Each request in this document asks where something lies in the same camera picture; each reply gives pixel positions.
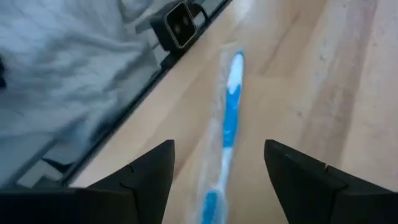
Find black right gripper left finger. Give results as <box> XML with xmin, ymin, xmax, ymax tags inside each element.
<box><xmin>76</xmin><ymin>139</ymin><xmax>175</xmax><ymax>224</ymax></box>

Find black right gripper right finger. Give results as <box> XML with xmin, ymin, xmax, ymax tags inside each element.
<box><xmin>264</xmin><ymin>139</ymin><xmax>389</xmax><ymax>224</ymax></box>

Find bagged blue white toothbrush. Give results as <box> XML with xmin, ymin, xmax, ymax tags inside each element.
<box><xmin>188</xmin><ymin>49</ymin><xmax>246</xmax><ymax>224</ymax></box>

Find black table-level camera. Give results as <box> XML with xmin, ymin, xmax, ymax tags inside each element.
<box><xmin>150</xmin><ymin>1</ymin><xmax>200</xmax><ymax>53</ymax></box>

